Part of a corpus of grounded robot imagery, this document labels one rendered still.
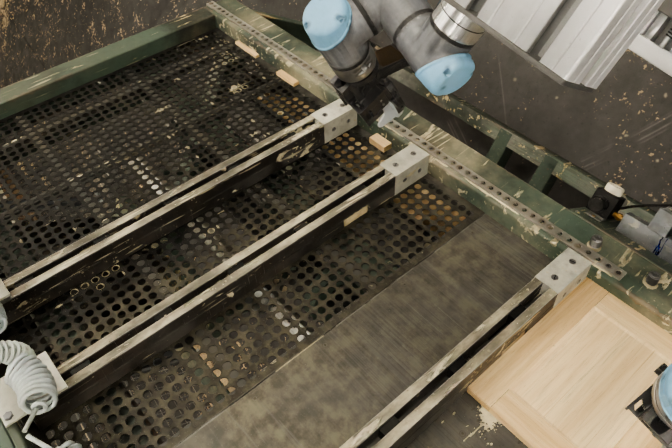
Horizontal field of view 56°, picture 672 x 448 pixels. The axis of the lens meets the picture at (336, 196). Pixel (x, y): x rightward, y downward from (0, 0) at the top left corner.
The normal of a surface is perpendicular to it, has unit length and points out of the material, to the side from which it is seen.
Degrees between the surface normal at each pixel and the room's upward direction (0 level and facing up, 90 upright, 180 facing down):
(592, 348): 58
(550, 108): 0
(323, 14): 28
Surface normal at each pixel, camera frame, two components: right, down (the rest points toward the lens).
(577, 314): -0.02, -0.70
